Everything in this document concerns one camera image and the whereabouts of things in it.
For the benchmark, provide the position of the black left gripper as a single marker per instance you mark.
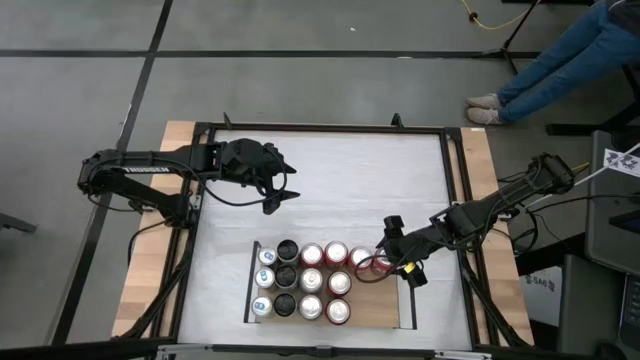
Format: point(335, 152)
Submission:
point(245, 160)

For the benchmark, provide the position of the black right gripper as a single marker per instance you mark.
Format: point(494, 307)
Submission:
point(407, 245)

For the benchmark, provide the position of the Celsius can with black lid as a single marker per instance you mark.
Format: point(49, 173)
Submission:
point(285, 304)
point(286, 276)
point(288, 250)

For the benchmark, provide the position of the blue silver Red Bull can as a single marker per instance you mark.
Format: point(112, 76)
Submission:
point(268, 256)
point(260, 305)
point(264, 277)

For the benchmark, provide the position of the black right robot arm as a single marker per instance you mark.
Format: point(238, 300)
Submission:
point(500, 200)

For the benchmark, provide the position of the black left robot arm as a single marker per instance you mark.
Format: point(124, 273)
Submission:
point(145, 169)

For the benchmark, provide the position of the wooden shelf with black legs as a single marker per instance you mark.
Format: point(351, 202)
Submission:
point(375, 305)

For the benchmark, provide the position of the grey equipment case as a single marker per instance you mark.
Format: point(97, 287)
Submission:
point(590, 310)
point(612, 225)

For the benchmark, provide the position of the thick black stand base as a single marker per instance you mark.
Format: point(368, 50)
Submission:
point(575, 129)

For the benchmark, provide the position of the thin black tripod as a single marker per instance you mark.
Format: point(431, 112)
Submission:
point(504, 49)

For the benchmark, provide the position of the white printed paper tag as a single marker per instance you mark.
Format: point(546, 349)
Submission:
point(621, 162)

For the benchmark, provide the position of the person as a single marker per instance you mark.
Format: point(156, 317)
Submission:
point(565, 55)

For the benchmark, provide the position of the grey floor object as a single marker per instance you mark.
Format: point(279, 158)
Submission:
point(15, 222)

